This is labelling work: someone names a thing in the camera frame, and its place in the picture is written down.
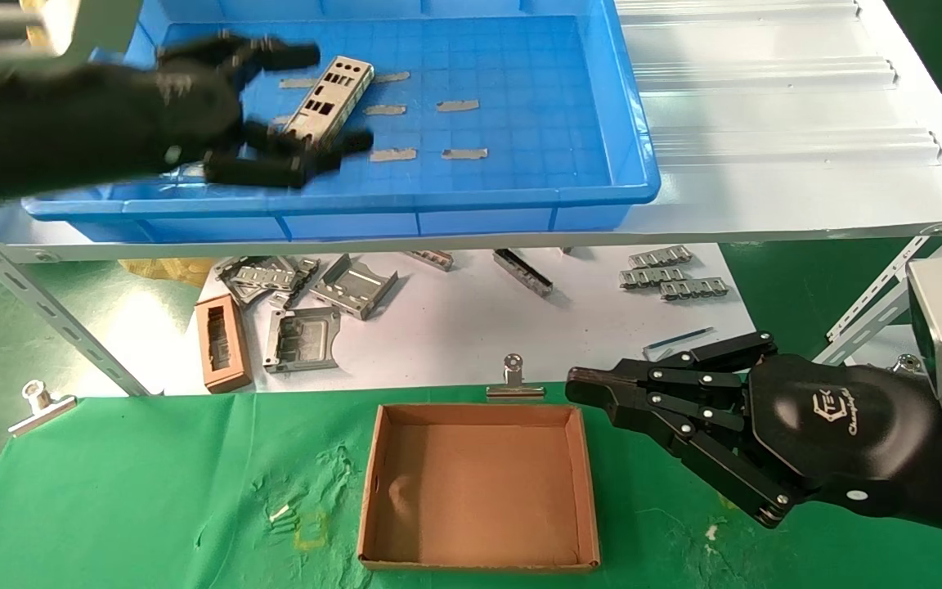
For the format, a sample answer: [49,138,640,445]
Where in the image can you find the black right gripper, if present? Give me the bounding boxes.
[565,330,942,542]

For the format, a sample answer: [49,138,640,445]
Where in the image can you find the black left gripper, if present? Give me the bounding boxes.
[0,33,375,203]

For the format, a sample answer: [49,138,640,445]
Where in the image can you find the metal I/O shield plate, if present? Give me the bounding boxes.
[281,56,376,155]

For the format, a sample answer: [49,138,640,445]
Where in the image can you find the grey metal tray part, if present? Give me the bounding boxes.
[262,306,343,375]

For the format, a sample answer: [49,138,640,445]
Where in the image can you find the brown cardboard box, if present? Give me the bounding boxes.
[357,402,602,572]

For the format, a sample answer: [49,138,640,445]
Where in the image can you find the blue plastic tray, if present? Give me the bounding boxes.
[21,0,662,243]

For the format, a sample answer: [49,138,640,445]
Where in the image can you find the thin metal strip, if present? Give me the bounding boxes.
[643,327,715,361]

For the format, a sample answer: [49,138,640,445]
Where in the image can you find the metal connector strip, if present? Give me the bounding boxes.
[628,245,694,270]
[618,266,684,290]
[658,277,730,302]

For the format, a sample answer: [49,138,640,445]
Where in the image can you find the perforated metal shelf leg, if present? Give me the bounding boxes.
[813,214,942,366]
[0,209,153,398]

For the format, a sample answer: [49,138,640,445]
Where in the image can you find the small metal clip part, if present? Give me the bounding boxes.
[404,250,455,272]

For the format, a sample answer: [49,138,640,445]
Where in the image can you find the dark metal bar part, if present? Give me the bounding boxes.
[492,249,555,298]

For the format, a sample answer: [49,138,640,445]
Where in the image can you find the brown rectangular part holder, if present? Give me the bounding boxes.
[195,294,253,394]

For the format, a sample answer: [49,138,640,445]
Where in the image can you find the white paper sheet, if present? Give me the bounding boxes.
[193,243,754,395]

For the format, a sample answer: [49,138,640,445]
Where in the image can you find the white metal shelf board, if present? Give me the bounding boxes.
[0,0,942,264]

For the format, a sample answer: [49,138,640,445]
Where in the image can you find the green table cloth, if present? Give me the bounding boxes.
[0,384,942,589]

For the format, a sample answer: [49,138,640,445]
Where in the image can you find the flat metal frame part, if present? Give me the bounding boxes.
[216,256,302,307]
[271,257,322,310]

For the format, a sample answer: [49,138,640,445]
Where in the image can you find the bent metal bracket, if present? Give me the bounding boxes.
[309,253,400,321]

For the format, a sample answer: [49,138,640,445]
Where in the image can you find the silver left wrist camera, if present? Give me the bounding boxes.
[0,0,141,60]

